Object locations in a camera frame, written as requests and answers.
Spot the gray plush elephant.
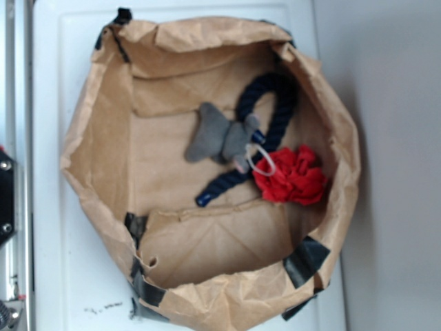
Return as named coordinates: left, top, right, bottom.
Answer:
left=185, top=102, right=260, bottom=174

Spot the white plastic loop tag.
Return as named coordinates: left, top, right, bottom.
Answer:
left=245, top=143, right=276, bottom=176

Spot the red crumpled cloth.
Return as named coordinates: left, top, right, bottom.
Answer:
left=252, top=145, right=327, bottom=205

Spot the brown paper bag bin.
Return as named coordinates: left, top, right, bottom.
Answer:
left=61, top=17, right=361, bottom=330

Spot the dark blue thick rope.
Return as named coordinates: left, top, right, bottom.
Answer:
left=194, top=71, right=300, bottom=208

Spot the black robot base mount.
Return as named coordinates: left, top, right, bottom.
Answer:
left=0, top=146, right=17, bottom=247

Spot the silver metal rail frame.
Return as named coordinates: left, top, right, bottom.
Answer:
left=1, top=1, right=35, bottom=330

